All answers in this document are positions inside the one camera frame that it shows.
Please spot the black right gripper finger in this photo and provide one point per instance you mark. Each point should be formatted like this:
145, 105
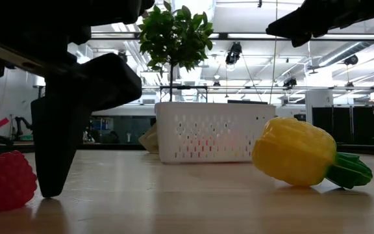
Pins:
301, 39
297, 21

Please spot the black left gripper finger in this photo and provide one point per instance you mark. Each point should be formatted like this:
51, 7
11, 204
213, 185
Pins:
57, 136
115, 84

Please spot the beige toy produce piece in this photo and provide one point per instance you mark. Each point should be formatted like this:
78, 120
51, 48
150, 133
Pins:
150, 140

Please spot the white perforated plastic basket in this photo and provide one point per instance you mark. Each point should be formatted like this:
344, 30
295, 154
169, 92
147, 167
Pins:
213, 133

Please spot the background black robot arm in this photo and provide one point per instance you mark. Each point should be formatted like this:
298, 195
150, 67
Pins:
19, 125

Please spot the black ceiling spotlight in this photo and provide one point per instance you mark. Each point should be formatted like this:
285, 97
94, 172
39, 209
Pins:
122, 56
351, 59
291, 82
234, 53

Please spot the white pillar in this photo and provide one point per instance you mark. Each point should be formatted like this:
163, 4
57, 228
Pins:
318, 104

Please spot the red toy raspberry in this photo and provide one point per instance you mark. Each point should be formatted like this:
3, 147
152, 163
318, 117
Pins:
6, 182

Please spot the green potted tree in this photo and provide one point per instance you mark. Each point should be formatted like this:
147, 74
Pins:
174, 35

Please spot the black monitor behind basket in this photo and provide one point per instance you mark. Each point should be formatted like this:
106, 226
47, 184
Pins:
247, 101

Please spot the black cabinet row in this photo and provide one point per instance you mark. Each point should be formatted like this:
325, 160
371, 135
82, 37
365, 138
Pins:
343, 123

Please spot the yellow toy pineapple green leaves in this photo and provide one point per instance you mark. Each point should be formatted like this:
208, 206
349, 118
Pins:
291, 152

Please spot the black metal frame table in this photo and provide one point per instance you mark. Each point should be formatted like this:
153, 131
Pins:
183, 87

